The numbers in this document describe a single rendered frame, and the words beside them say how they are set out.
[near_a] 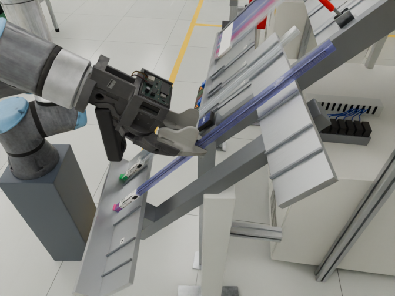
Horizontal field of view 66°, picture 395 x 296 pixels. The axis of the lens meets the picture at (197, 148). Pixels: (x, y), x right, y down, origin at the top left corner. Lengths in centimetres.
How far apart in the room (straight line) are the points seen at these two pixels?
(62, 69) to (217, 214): 38
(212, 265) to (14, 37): 64
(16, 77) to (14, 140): 58
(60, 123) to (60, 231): 49
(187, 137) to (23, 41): 25
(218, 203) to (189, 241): 90
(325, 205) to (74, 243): 97
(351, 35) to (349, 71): 79
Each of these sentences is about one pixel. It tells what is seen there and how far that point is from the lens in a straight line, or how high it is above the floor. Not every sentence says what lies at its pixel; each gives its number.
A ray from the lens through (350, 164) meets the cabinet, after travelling 103.
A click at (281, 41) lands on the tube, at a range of 54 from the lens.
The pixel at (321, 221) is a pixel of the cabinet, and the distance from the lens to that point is 115.
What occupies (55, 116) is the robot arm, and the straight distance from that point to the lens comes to 98.
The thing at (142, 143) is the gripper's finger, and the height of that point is 99.
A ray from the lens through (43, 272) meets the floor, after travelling 156.
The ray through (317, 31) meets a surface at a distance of 80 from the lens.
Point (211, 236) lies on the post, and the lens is 69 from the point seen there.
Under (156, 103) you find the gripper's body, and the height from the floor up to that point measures 105.
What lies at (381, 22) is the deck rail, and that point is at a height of 107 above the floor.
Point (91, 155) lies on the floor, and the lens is 191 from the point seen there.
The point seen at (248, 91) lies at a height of 85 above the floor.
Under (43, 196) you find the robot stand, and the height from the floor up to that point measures 48.
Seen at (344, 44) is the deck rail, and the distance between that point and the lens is 71.
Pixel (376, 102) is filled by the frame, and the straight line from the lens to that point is 125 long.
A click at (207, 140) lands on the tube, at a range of 49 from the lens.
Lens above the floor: 130
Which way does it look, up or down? 45 degrees down
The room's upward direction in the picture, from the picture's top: straight up
